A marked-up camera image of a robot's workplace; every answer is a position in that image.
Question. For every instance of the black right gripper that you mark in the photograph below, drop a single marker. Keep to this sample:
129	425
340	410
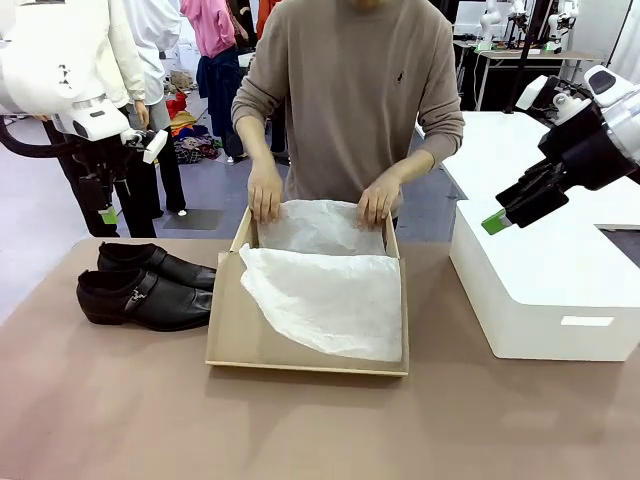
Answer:
590	155

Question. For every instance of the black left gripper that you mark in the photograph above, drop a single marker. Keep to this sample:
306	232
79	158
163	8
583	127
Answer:
97	167

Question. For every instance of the black leather buckle shoe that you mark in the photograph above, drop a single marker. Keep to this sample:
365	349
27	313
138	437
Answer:
185	272
165	305

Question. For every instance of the brown cardboard shoe box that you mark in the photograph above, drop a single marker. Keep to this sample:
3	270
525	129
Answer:
232	325

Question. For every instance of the white tissue paper sheet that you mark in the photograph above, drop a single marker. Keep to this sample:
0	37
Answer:
340	305

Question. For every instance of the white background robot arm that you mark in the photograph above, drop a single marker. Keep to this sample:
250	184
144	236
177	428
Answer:
560	22
486	22

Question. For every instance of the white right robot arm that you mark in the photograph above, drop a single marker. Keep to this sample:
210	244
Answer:
622	115

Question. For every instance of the person's right forearm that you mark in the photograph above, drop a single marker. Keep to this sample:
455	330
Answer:
257	142

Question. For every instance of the person's left forearm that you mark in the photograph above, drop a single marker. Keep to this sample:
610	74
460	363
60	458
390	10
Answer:
415	167

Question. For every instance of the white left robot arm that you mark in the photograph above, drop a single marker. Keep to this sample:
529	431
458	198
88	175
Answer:
50	65

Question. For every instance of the white shoe box lid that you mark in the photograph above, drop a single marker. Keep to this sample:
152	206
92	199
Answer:
525	300

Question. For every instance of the person's left hand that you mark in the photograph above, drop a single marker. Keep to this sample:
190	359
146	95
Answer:
380	202

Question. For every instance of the person's right hand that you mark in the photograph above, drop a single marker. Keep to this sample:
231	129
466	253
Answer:
266	192

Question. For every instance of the black floor mat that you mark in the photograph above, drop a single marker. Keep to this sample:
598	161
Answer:
192	220

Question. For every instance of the colourful clothes pile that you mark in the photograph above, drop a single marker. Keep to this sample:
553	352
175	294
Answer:
192	140

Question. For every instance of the black tripod pole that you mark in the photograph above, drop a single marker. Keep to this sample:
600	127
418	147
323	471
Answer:
525	60

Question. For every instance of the wooden background table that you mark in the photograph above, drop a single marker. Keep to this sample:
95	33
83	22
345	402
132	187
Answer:
540	56

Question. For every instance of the mannequin in white jacket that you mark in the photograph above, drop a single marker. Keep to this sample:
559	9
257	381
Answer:
127	50

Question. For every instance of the mannequin in white shirt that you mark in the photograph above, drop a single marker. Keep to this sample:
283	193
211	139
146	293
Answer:
162	45

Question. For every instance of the white cardboard boxes stack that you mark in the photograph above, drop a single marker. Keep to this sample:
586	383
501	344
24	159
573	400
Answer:
186	50

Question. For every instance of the mannequin in pink hoodie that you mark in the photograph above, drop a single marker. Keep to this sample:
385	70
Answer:
212	30

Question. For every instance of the person in beige sweater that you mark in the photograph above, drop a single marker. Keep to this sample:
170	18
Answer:
350	90

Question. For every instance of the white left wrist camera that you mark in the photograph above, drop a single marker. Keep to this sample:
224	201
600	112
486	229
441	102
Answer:
155	145

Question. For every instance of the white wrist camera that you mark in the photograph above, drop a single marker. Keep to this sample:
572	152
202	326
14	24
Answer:
155	145
532	92

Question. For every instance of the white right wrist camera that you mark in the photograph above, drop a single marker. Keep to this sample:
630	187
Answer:
532	92

